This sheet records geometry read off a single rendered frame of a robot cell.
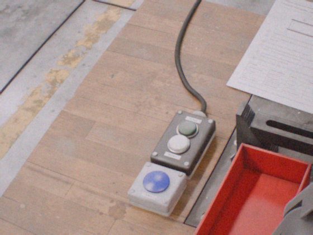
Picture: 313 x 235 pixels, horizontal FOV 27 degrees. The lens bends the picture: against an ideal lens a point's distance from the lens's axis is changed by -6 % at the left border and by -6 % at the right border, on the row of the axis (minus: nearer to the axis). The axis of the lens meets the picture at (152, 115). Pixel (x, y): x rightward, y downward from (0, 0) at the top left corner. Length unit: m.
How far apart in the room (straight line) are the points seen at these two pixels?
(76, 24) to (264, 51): 1.65
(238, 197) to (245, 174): 0.04
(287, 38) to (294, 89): 0.14
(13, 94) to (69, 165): 1.50
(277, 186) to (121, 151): 0.27
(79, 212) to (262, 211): 0.28
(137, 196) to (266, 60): 0.38
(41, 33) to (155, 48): 1.58
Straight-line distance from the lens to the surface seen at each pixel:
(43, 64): 2.68
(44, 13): 2.94
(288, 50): 1.27
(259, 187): 1.05
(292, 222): 0.55
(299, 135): 1.02
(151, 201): 1.02
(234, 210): 1.02
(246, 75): 1.21
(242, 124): 1.04
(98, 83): 1.24
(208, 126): 1.10
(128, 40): 1.31
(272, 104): 1.17
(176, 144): 1.07
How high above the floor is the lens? 1.75
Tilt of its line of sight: 47 degrees down
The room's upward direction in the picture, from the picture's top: 9 degrees counter-clockwise
